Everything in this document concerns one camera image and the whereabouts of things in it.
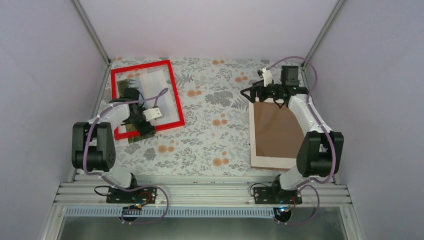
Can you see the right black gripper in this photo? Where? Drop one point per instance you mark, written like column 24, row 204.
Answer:
column 259, row 88

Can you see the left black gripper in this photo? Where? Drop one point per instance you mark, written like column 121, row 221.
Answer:
column 146, row 129

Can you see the landscape photo print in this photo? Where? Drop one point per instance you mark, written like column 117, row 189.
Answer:
column 147, row 119

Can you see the red picture frame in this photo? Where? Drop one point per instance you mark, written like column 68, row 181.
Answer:
column 149, row 79

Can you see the white mat board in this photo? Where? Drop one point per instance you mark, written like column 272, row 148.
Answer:
column 261, row 162

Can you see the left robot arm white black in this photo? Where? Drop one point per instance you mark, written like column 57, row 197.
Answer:
column 93, row 143

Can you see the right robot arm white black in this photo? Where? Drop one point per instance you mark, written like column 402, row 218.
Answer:
column 319, row 156

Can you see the brown backing board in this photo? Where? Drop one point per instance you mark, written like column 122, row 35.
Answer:
column 277, row 132

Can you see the floral patterned table cloth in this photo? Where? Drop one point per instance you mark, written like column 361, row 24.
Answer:
column 215, row 140

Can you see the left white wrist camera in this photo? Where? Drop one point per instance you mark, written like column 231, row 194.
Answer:
column 152, row 114

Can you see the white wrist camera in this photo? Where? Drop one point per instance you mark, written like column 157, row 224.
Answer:
column 266, row 75
column 152, row 114

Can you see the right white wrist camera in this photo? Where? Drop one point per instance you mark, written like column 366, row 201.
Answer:
column 266, row 75

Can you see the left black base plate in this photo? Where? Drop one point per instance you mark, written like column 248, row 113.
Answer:
column 146, row 195

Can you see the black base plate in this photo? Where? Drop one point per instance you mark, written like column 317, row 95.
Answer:
column 146, row 195
column 266, row 195

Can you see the aluminium rail base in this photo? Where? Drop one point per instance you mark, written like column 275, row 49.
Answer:
column 199, row 191

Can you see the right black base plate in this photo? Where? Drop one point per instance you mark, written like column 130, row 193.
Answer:
column 266, row 195

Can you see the grey slotted cable duct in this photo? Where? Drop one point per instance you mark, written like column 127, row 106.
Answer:
column 173, row 212

